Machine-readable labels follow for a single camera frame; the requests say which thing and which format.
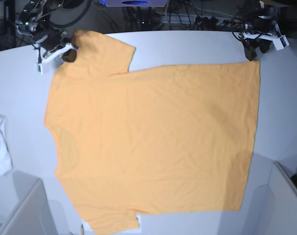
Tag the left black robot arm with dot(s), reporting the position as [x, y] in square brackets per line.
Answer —
[268, 25]

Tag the grey partition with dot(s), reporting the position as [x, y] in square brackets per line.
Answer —
[24, 207]
[273, 209]

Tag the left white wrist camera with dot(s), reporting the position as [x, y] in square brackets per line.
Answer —
[271, 34]

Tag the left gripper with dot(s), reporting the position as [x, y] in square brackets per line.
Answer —
[250, 47]

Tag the grey left partition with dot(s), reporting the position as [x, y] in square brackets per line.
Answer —
[24, 207]

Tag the white power strip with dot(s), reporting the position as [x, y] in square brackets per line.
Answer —
[187, 19]

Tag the blue grey device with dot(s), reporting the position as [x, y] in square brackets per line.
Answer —
[140, 3]

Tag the grey right partition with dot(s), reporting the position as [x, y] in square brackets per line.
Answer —
[273, 209]

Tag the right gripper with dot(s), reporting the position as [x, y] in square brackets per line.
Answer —
[52, 39]

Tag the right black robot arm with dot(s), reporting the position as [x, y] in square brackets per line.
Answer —
[36, 17]

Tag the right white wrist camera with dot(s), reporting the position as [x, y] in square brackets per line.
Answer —
[43, 59]

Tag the orange T-shirt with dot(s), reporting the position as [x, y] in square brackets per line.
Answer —
[175, 138]

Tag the white table slot plate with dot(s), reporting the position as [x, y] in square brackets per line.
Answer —
[110, 224]

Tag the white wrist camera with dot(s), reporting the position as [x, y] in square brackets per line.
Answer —
[271, 34]
[43, 59]

